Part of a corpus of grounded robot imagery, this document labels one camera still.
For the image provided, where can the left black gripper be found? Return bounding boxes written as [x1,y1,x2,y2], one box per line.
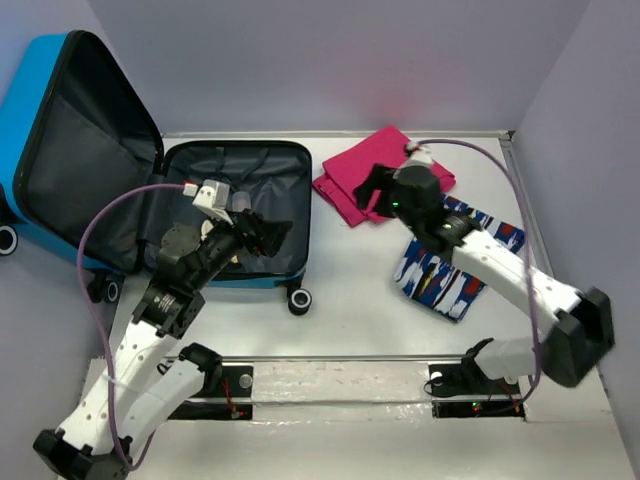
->
[193,206,294,289]

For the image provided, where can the magenta cloth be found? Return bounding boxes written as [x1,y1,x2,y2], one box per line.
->
[312,125,457,228]

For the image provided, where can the translucent pink plastic bottle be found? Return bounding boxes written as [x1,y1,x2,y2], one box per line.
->
[231,191,252,212]

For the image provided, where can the blue white patterned cloth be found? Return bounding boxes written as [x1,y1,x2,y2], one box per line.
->
[394,195,526,324]

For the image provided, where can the blue hard-shell suitcase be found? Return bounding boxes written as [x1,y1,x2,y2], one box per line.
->
[1,30,312,315]

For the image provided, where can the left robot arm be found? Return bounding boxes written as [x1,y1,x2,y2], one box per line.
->
[33,210,292,479]

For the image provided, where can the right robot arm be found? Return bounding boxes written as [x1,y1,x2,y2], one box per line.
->
[354,163,615,392]

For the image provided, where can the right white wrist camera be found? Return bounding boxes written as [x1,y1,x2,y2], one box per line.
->
[402,141,435,169]

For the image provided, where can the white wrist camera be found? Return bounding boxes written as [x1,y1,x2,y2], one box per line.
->
[192,180,232,224]
[402,141,435,169]

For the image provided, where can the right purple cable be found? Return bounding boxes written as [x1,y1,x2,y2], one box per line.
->
[419,138,544,407]

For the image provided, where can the purple cable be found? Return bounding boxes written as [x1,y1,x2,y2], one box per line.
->
[75,182,199,472]
[419,138,544,407]

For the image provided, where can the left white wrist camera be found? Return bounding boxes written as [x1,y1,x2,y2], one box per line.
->
[192,180,232,224]

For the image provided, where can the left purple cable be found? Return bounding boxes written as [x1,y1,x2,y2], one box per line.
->
[75,182,199,472]

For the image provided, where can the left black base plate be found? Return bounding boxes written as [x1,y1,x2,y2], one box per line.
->
[168,364,254,421]

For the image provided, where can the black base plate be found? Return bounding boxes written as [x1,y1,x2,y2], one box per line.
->
[423,363,526,419]
[168,364,254,421]

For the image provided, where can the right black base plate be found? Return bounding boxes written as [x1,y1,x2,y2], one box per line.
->
[423,363,526,419]

